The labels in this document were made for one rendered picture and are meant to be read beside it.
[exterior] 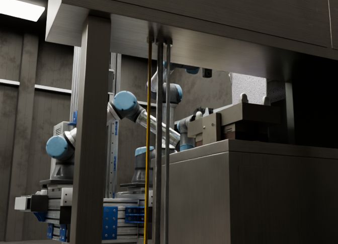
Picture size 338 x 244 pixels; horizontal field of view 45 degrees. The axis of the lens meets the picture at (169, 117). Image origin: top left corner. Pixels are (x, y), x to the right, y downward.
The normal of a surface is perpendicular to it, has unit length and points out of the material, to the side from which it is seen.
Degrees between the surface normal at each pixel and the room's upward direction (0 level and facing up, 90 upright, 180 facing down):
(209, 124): 90
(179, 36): 180
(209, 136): 90
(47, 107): 90
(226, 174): 90
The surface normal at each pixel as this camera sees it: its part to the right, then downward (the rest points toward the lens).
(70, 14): -0.01, 0.98
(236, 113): -0.91, -0.10
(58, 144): -0.15, -0.14
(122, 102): 0.07, -0.29
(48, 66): 0.53, -0.18
